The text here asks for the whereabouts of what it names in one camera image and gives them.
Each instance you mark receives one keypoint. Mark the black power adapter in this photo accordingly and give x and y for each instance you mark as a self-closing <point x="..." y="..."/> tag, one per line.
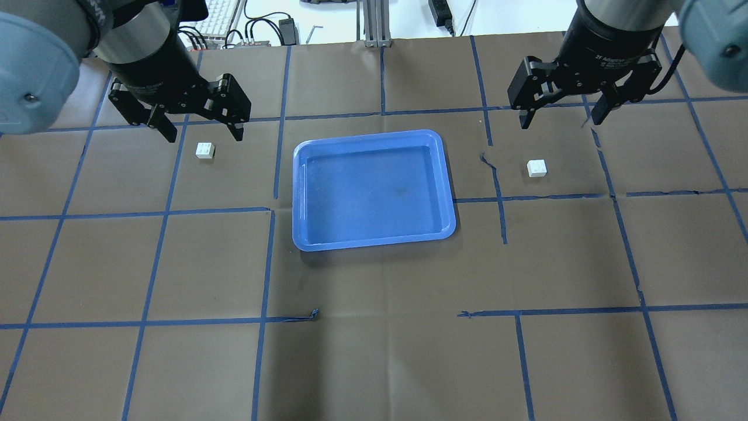
<point x="442" y="15"/>

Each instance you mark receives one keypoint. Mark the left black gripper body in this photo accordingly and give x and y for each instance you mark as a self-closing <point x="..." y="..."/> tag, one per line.
<point x="153" y="69"/>

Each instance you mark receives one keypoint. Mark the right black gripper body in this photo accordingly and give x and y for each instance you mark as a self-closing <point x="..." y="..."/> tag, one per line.
<point x="608" y="38"/>

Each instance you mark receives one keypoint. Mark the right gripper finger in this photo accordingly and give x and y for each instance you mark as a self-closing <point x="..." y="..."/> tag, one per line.
<point x="533" y="87"/>
<point x="638" y="85"/>

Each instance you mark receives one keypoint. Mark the white toy block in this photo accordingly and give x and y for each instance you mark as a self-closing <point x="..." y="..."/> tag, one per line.
<point x="205" y="150"/>
<point x="536" y="168"/>

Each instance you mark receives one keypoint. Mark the aluminium frame post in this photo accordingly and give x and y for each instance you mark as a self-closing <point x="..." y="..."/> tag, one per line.
<point x="376" y="23"/>

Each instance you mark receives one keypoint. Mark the brown paper table mat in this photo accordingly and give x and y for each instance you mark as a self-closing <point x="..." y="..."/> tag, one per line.
<point x="142" y="283"/>

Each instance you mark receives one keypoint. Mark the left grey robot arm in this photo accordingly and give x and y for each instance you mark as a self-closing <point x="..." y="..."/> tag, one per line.
<point x="44" y="42"/>

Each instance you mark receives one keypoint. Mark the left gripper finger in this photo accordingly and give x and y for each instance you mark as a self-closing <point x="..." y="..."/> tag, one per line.
<point x="228" y="104"/>
<point x="136" y="114"/>

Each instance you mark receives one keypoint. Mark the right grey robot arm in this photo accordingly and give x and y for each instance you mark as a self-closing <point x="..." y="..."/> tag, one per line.
<point x="714" y="32"/>

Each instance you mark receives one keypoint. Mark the white computer keyboard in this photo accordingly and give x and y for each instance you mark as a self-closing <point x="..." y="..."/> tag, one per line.
<point x="221" y="18"/>

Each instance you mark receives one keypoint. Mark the small black power brick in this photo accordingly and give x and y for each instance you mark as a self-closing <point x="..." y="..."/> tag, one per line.
<point x="288" y="32"/>

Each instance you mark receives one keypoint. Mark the blue plastic tray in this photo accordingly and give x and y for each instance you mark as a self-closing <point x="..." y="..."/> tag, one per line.
<point x="371" y="190"/>

